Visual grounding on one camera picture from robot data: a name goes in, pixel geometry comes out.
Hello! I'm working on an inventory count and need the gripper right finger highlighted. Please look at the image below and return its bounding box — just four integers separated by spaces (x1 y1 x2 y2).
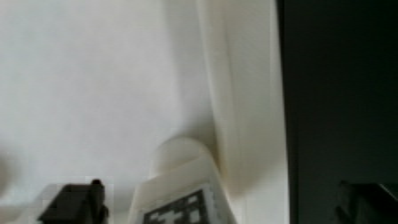
334 181 398 224

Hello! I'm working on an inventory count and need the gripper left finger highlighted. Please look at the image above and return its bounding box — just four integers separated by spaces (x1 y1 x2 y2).
37 179 109 224

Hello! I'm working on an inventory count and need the white leg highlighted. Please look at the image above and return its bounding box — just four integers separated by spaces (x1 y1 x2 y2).
128 137 236 224

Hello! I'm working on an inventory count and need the white square tabletop tray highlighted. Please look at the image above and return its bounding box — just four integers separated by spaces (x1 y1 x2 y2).
0 0 292 224

